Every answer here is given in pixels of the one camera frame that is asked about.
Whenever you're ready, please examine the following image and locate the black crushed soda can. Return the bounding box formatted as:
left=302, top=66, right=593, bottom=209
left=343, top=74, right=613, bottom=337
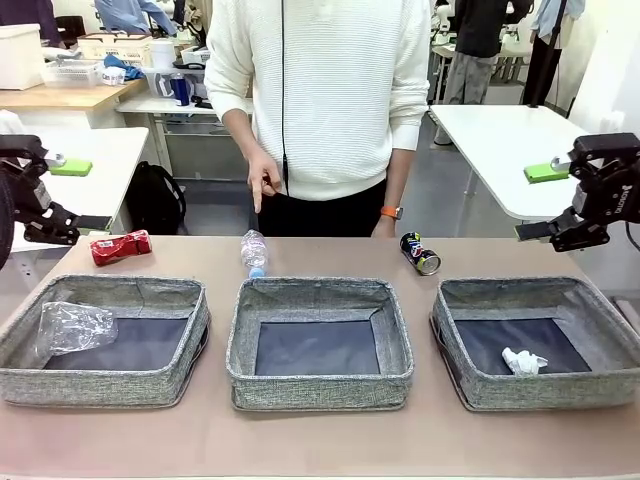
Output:
left=398, top=231, right=442, bottom=277

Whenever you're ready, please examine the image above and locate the person's right forearm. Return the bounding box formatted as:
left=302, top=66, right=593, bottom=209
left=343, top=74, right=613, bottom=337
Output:
left=221, top=108, right=266, bottom=156

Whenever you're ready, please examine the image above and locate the person's right hand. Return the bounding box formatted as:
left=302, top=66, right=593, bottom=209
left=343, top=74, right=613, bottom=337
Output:
left=246, top=144, right=285, bottom=216

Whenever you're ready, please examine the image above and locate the white mesh basket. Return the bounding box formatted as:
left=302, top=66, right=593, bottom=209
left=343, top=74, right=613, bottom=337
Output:
left=40, top=59, right=101, bottom=89

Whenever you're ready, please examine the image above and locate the clear plastic cup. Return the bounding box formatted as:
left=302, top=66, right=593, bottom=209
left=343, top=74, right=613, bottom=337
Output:
left=35, top=301, right=120, bottom=357

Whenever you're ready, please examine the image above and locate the person's left hand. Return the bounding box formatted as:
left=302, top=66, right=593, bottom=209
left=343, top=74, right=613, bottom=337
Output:
left=370, top=217, right=400, bottom=239

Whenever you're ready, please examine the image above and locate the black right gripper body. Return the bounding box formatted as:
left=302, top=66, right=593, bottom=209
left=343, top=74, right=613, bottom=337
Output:
left=573, top=153, right=640, bottom=225

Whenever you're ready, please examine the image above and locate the black backpack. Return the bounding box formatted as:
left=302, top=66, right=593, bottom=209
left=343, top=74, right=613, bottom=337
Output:
left=124, top=160, right=187, bottom=236

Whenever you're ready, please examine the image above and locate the person in black top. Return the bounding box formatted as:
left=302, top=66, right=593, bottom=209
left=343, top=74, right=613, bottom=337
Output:
left=442, top=0, right=531, bottom=106

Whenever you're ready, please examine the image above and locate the blue bottle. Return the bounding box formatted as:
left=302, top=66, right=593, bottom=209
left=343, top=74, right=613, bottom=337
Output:
left=169, top=71, right=191, bottom=107

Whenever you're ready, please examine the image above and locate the beige crate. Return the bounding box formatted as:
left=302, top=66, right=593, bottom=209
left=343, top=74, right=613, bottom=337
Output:
left=77, top=32, right=154, bottom=66

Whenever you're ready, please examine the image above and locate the person in white sweater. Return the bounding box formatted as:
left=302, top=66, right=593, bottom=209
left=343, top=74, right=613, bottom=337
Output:
left=203, top=0, right=432, bottom=239

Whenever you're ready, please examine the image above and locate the wooden table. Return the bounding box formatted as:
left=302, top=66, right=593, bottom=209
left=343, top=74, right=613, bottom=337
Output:
left=0, top=77, right=149, bottom=129

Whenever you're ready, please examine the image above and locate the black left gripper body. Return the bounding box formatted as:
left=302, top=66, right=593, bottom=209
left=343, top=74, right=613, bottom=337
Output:
left=0, top=158, right=52, bottom=222

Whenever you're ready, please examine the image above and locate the white table with shelves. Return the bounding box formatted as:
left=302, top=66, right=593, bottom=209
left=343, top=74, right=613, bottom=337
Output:
left=115, top=94, right=226, bottom=181

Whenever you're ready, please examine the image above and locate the blue cloth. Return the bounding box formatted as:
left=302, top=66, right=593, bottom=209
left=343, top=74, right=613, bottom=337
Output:
left=103, top=54, right=146, bottom=81

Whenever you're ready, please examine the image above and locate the white paper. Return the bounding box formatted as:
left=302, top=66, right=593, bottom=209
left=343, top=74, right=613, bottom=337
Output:
left=501, top=347, right=550, bottom=376

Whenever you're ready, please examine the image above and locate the black cord on sweater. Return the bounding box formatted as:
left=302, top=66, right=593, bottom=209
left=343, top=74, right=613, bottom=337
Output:
left=280, top=0, right=292, bottom=197

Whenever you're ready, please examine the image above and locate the white cylinder container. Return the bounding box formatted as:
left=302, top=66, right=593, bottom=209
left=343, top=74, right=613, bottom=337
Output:
left=148, top=39, right=175, bottom=71

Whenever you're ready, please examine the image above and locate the clear plastic water bottle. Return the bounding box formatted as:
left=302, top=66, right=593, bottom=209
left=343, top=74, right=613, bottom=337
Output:
left=240, top=229, right=270, bottom=279

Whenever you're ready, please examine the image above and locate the person's left forearm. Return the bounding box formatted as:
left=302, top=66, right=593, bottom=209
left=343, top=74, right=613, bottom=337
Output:
left=384, top=146, right=419, bottom=210

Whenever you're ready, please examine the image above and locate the crushed red soda can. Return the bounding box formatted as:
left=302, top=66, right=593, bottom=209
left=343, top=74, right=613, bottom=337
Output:
left=88, top=229, right=153, bottom=267

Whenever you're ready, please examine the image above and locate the person in dark purple top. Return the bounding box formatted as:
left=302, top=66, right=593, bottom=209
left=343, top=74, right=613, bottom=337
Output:
left=0, top=0, right=61, bottom=46

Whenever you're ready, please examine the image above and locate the person in light blue shirt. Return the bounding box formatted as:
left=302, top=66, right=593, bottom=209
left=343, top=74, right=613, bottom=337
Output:
left=522, top=0, right=586, bottom=107

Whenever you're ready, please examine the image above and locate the grey fabric basket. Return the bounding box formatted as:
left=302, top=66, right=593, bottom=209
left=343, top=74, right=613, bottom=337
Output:
left=224, top=277, right=415, bottom=412
left=429, top=276, right=640, bottom=412
left=0, top=273, right=211, bottom=409

